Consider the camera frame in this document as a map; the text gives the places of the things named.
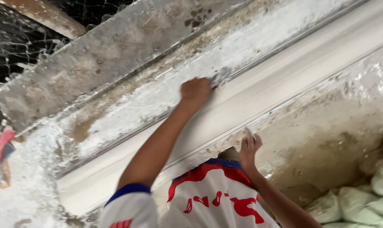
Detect grey sanding pad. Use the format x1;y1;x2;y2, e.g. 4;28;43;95
211;67;234;89

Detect person's left hand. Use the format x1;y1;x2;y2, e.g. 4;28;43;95
180;77;213;106

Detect person's right hand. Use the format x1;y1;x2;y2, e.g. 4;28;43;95
239;128;263;170

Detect dusty white cobwebs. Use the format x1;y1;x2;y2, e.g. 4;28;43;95
0;0;138;93

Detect grey concrete beam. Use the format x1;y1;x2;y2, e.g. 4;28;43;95
0;0;250;135

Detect red plastic object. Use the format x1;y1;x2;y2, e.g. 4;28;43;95
0;125;16;165

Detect brown wooden plank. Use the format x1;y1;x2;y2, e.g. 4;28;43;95
0;0;87;39

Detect white plaster cornice moulding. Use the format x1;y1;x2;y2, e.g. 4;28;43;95
56;0;383;220

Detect white jersey with red print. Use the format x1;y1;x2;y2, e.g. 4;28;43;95
99;158;281;228

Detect heap of pale green sacks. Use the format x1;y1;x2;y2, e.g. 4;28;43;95
305;155;383;228

